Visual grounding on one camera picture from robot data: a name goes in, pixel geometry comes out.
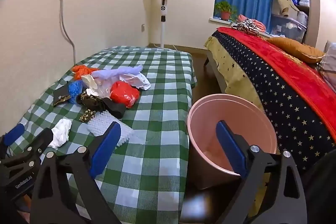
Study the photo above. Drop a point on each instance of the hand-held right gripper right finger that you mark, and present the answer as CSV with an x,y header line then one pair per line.
x,y
231,150

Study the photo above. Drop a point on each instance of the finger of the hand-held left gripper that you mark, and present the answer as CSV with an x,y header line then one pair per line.
x,y
39,144
14,134

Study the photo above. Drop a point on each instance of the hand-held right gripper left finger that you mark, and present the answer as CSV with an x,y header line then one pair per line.
x,y
105,150

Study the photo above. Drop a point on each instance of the pink plastic bucket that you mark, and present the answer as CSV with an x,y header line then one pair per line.
x,y
210,121

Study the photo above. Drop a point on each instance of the blue plastic bag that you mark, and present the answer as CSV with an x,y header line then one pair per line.
x,y
74,88

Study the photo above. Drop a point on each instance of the white crumpled tissue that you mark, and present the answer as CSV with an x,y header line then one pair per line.
x,y
61,132

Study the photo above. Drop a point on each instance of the white bumpy foam sheet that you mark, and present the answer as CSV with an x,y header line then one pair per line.
x,y
101,121

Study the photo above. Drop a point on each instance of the black gold patterned wrapper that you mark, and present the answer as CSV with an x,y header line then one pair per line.
x,y
88,115
89,100

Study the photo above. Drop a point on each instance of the black plastic bag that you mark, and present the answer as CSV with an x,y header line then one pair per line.
x,y
115,108

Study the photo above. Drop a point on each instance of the flat black gold packet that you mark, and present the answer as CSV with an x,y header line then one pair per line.
x,y
60,94

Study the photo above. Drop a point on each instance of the clear plastic bag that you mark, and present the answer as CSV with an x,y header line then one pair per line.
x,y
101,91

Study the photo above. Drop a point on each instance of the red plastic bag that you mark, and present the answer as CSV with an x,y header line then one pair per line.
x,y
123,94

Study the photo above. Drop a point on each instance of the green checkered cloth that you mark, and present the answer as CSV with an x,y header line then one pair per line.
x,y
157,108

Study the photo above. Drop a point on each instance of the navy star print blanket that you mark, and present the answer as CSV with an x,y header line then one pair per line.
x,y
275,98

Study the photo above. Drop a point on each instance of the lavender foam net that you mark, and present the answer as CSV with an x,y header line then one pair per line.
x,y
110,74

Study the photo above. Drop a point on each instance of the white plastic bag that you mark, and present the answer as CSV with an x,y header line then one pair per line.
x,y
139,82

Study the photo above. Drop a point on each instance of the yellow star print sheet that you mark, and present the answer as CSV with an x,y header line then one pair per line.
x,y
228,71

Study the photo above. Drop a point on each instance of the orange plastic bag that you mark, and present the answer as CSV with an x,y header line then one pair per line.
x,y
81,71

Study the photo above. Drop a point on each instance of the red blanket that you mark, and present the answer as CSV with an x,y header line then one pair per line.
x,y
288,71

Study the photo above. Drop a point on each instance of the orange pillow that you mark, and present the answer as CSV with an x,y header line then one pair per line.
x,y
296,49

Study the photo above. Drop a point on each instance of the black white striped cloth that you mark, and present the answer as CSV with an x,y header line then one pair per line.
x,y
246,26

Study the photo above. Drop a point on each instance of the pink cloth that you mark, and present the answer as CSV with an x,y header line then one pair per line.
x,y
258,24

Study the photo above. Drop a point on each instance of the grey plaid pillow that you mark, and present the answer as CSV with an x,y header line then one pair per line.
x,y
329,66

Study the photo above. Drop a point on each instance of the white windowsill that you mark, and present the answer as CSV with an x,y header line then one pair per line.
x,y
218,19

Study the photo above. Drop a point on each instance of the clear plastic storage box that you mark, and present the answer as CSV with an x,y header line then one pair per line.
x,y
288,29

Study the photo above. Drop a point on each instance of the potted green plant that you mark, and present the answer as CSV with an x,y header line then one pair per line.
x,y
225,15

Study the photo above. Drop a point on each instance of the beige coat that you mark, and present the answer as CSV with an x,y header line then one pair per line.
x,y
282,2

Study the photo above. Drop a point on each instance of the wooden bookshelf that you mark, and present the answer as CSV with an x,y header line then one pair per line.
x,y
307,8

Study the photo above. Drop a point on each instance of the blue printed box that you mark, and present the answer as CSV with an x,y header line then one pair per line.
x,y
294,0

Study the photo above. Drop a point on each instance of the white wall outlet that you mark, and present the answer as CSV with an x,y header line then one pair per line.
x,y
143,28

